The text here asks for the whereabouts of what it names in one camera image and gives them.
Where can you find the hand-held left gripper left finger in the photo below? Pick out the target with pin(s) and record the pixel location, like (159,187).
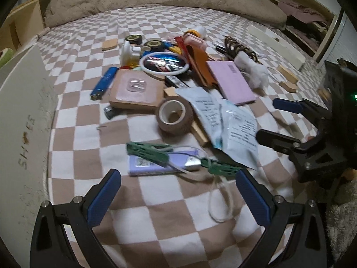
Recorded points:
(103,198)

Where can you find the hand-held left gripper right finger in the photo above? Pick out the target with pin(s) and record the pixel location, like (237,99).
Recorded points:
(253,198)

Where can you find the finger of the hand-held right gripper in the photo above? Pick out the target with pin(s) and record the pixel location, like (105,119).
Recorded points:
(276,141)
(287,105)

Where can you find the white blue printed packet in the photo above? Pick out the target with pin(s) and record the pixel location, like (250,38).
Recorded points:
(241,134)

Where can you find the green clothes peg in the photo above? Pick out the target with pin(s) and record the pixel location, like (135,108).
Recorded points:
(223,170)
(147,152)

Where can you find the purple power bank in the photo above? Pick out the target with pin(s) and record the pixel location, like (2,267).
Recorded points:
(150,167)

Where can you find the white shoe box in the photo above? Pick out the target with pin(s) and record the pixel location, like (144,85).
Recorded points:
(22,117)

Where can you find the curved wooden piece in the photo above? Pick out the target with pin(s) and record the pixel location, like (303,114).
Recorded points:
(288,87)

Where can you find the wooden blocks at right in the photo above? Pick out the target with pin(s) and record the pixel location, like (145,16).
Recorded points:
(287,74)

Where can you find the white fluffy scrunchie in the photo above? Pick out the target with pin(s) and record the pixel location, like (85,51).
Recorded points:
(253,72)

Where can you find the pink notebook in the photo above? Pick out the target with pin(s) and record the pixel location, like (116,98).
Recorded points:
(231,83)

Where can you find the checkered bedsheet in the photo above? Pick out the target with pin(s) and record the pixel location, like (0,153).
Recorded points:
(167,215)

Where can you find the dark clothes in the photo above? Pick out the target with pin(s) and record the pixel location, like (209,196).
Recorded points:
(304,33)

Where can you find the flat wooden bar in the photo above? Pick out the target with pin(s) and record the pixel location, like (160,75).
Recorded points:
(202,136)

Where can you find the black stapler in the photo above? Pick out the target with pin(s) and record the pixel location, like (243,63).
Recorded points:
(111,112)

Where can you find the black pen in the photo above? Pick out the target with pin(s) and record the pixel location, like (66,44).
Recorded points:
(220,48)

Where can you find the fuzzy beige cloth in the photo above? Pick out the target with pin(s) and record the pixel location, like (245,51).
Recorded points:
(340,229)

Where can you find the pink clothes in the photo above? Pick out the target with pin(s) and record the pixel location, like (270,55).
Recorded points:
(301,8)

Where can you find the brown bandage roll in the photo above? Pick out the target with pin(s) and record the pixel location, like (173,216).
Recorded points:
(178,125)

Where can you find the pink-brown board with clear hook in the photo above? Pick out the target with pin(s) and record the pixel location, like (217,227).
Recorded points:
(134,95)

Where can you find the small pink device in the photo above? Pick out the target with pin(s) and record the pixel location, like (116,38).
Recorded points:
(195,42)

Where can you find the black rectangular case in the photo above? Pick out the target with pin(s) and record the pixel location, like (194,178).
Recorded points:
(177,81)

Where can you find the blue lighter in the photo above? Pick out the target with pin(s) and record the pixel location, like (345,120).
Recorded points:
(104,83)

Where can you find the white roll with orange cap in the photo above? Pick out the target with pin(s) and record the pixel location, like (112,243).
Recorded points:
(196,32)

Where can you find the blue yellow pen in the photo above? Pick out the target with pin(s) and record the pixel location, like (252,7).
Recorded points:
(171,48)

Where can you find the black tape roll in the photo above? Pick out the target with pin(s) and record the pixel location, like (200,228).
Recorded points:
(134,39)
(152,45)

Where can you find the small white bottle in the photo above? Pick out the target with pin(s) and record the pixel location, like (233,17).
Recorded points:
(129,51)

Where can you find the small wooden square block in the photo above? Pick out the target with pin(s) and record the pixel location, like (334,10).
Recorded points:
(109,45)

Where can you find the green avocado plush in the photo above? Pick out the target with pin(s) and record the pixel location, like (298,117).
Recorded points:
(5,57)

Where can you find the beige duvet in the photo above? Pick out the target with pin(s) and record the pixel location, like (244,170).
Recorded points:
(139,0)

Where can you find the wooden bedside shelf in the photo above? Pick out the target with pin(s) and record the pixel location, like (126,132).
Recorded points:
(28,14)

